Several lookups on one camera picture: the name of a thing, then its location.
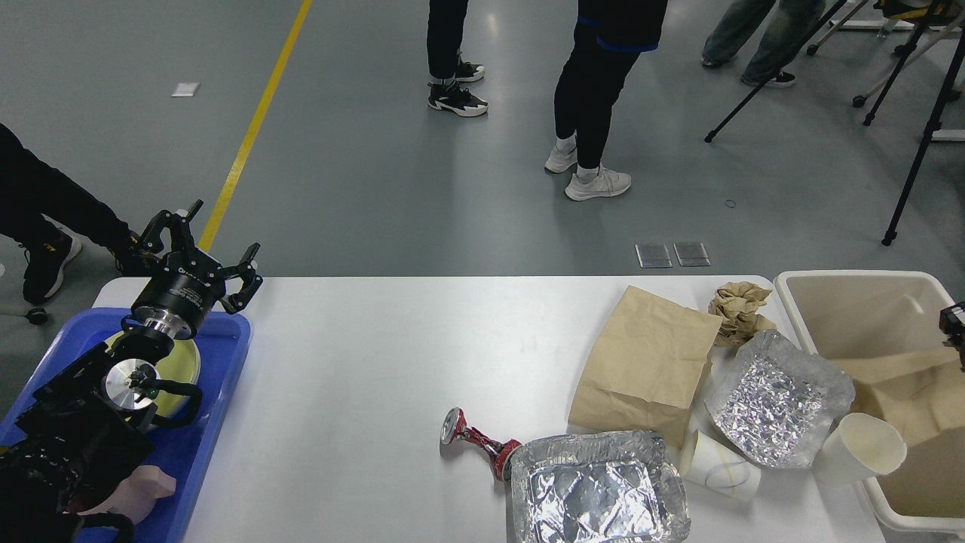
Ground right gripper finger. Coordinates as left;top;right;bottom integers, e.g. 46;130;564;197
939;302;965;370

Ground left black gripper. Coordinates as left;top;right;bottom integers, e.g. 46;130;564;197
131;199;263;340

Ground brown paper bag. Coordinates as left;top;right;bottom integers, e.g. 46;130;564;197
833;347;964;446
568;287;721;448

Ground yellow plate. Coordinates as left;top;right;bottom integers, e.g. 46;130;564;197
97;339;201;431

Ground pink mug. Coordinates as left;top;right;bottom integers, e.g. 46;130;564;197
68;466;178;525

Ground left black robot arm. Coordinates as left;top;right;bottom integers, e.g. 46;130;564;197
2;201;263;542

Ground beige plastic bin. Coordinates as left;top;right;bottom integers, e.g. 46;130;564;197
775;269;964;542

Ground blue plastic tray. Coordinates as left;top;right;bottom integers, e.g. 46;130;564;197
1;307;251;542

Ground crumpled brown paper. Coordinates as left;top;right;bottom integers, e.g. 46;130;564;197
709;281;777;346

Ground crushed red can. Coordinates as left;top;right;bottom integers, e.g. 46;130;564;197
439;406;522;482

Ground white rolling chair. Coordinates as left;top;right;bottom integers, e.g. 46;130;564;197
805;0;965;108

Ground metal floor socket plate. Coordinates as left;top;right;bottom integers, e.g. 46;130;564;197
635;243;712;269

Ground person with black-white sneakers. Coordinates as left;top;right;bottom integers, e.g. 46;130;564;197
427;1;489;118

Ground aluminium foil container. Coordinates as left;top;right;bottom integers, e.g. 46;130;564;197
510;431;691;542

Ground person with white sneakers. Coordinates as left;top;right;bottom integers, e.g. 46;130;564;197
544;1;668;201

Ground black camera tripod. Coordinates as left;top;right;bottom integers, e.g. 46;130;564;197
703;1;963;143

